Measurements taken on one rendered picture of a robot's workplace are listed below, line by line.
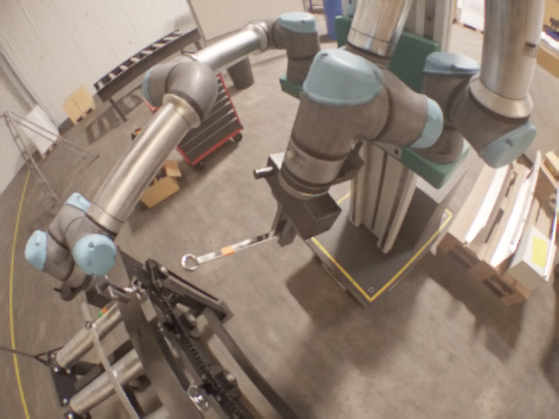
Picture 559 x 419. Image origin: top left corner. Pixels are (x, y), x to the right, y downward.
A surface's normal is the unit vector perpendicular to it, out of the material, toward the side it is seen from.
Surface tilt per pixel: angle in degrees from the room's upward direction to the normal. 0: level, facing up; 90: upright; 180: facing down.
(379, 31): 81
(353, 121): 90
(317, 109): 71
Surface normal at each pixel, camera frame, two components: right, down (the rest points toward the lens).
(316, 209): 0.21, -0.60
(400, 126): 0.23, 0.63
